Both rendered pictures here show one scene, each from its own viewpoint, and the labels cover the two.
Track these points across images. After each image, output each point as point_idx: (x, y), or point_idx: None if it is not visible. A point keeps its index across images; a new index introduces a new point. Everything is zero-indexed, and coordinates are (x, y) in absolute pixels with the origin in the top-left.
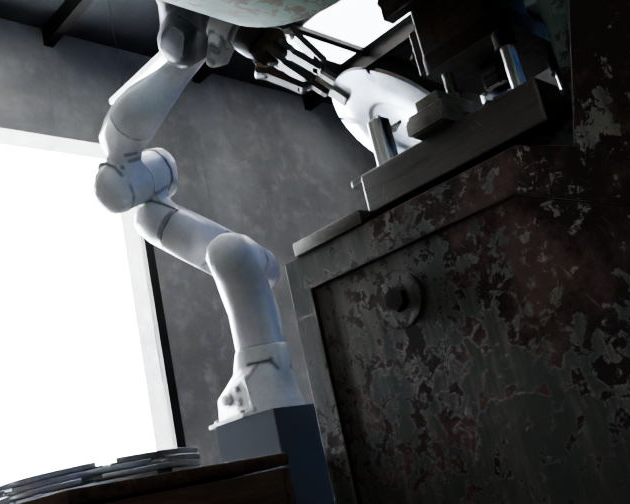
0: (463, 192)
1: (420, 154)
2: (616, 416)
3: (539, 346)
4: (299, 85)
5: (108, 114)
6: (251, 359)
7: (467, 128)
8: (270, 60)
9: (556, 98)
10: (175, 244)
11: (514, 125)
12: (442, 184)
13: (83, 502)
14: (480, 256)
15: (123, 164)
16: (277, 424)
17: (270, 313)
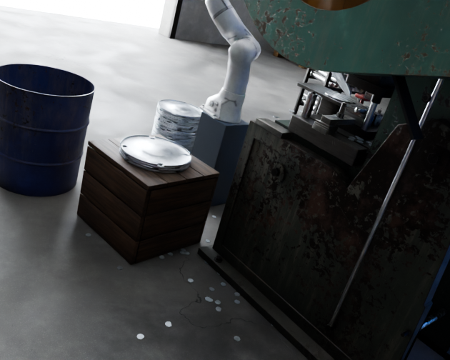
0: (313, 165)
1: (313, 131)
2: (306, 253)
3: (302, 221)
4: None
5: None
6: (227, 97)
7: (331, 141)
8: None
9: (363, 155)
10: (219, 26)
11: (342, 156)
12: (309, 156)
13: (151, 189)
14: (305, 185)
15: None
16: (224, 132)
17: (244, 81)
